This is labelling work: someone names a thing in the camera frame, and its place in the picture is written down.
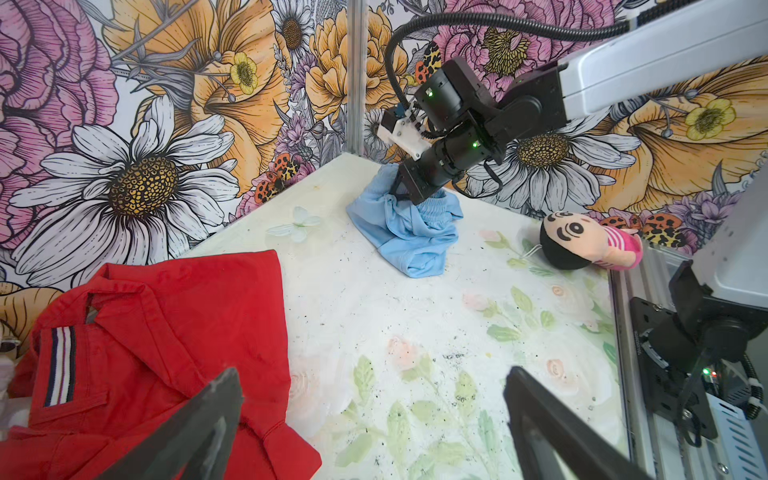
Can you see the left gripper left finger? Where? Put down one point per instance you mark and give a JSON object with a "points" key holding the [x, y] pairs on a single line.
{"points": [[195, 443]]}

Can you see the light blue cloth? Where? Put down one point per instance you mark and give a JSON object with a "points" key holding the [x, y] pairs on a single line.
{"points": [[412, 238]]}

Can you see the plush doll toy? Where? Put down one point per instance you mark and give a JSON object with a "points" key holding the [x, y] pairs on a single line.
{"points": [[572, 241]]}

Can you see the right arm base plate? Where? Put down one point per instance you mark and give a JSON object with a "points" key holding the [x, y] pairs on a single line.
{"points": [[665, 354]]}

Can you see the aluminium front rail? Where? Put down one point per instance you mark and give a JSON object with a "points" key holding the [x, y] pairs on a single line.
{"points": [[720, 298]]}

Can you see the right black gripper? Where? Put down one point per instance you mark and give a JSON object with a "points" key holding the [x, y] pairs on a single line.
{"points": [[446, 162]]}

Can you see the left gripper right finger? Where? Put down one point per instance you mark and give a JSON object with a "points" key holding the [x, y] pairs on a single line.
{"points": [[547, 433]]}

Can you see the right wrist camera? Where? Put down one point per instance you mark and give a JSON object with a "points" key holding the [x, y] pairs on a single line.
{"points": [[396, 129]]}

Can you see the red shirt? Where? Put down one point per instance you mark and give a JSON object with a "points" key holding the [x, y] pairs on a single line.
{"points": [[113, 359]]}

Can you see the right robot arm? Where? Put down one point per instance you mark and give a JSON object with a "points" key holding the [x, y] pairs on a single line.
{"points": [[453, 124]]}

